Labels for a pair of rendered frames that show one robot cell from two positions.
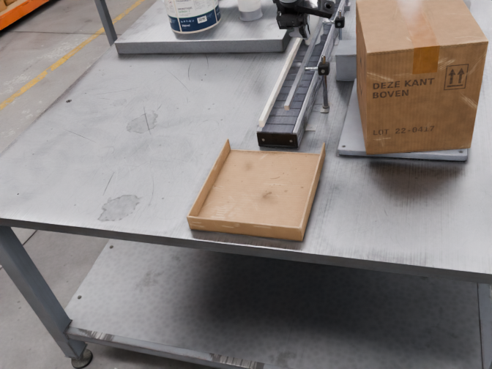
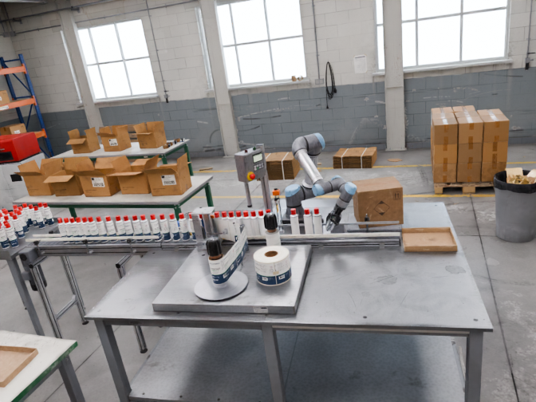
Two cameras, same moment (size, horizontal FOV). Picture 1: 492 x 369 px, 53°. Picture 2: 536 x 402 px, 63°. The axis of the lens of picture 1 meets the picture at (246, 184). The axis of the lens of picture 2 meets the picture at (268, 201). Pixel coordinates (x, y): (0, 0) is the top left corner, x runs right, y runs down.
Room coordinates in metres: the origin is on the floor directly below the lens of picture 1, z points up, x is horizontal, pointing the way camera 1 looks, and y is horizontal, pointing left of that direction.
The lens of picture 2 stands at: (2.20, 2.23, 2.15)
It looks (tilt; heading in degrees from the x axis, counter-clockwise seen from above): 20 degrees down; 262
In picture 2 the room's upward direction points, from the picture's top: 8 degrees counter-clockwise
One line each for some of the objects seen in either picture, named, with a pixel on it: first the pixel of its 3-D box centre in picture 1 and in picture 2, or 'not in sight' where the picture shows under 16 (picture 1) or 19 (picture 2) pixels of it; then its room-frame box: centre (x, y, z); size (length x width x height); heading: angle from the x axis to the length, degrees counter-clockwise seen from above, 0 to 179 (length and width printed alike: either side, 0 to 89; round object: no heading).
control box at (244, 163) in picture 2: not in sight; (250, 165); (1.89, -0.55, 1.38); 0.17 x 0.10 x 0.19; 31
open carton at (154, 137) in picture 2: not in sight; (149, 135); (2.92, -4.80, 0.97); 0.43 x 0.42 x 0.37; 57
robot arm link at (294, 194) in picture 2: not in sight; (293, 195); (1.58, -0.74, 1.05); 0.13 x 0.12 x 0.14; 11
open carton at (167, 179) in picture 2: not in sight; (169, 174); (2.55, -2.26, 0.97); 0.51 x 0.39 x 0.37; 66
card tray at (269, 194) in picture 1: (260, 184); (427, 238); (0.91, -0.03, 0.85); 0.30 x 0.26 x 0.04; 156
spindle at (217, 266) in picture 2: not in sight; (216, 262); (2.22, 0.05, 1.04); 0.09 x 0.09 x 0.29
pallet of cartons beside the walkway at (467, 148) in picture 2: not in sight; (465, 147); (-1.27, -2.91, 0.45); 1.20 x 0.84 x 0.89; 62
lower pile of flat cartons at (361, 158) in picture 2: not in sight; (355, 157); (-0.30, -4.45, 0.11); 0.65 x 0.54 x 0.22; 147
